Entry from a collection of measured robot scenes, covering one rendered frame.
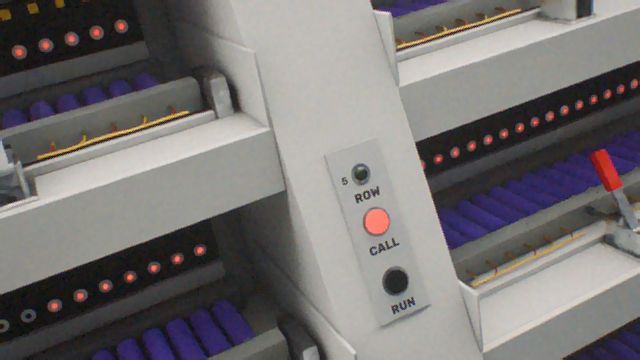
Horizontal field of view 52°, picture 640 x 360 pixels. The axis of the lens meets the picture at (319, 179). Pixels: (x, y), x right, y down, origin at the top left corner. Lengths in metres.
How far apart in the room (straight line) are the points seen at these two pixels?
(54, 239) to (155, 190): 0.06
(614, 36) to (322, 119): 0.26
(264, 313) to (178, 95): 0.21
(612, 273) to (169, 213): 0.35
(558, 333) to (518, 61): 0.21
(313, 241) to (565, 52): 0.25
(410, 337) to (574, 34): 0.26
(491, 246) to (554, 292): 0.06
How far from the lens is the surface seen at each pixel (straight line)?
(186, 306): 0.57
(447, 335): 0.49
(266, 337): 0.51
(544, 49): 0.54
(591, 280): 0.58
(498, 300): 0.55
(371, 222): 0.44
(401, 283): 0.45
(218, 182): 0.42
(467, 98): 0.50
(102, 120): 0.48
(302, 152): 0.43
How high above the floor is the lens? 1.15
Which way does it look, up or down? 5 degrees down
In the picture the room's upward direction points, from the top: 18 degrees counter-clockwise
